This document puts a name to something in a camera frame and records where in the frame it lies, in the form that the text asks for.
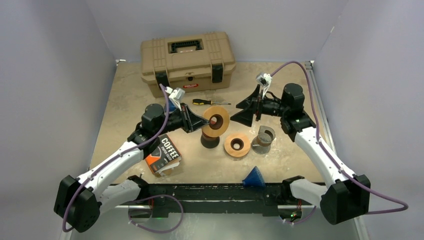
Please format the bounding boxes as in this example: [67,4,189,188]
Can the blue plastic dripper cone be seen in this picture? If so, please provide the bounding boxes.
[163,99,177,114]

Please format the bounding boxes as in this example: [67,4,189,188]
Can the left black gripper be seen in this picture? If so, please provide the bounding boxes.
[154,102,209,136]

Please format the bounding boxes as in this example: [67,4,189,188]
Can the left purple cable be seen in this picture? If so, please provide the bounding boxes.
[62,83,171,233]

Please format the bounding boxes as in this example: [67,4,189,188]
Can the aluminium frame rail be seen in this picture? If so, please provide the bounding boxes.
[303,60,370,240]

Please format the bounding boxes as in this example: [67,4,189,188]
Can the black yellow screwdriver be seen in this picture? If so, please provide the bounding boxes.
[192,98,231,106]

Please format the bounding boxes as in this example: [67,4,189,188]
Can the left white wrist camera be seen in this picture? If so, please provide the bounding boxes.
[165,86,186,111]

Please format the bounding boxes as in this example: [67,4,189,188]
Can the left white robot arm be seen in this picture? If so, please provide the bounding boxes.
[53,103,210,233]

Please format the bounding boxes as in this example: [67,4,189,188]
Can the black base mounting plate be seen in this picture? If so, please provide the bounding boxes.
[124,175,311,218]

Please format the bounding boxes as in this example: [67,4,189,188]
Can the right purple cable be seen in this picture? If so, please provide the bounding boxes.
[269,61,409,216]

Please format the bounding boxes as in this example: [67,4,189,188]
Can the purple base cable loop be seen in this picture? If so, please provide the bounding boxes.
[127,194,185,234]

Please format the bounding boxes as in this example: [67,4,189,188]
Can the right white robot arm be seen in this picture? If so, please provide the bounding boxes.
[230,83,371,225]

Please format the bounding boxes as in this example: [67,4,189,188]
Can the tan plastic toolbox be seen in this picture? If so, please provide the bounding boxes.
[140,31,236,98]

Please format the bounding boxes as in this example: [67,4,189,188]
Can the wooden dripper ring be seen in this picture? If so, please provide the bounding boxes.
[223,132,251,158]
[201,105,231,138]

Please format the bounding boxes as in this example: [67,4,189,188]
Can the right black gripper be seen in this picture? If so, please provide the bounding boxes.
[231,84,289,126]

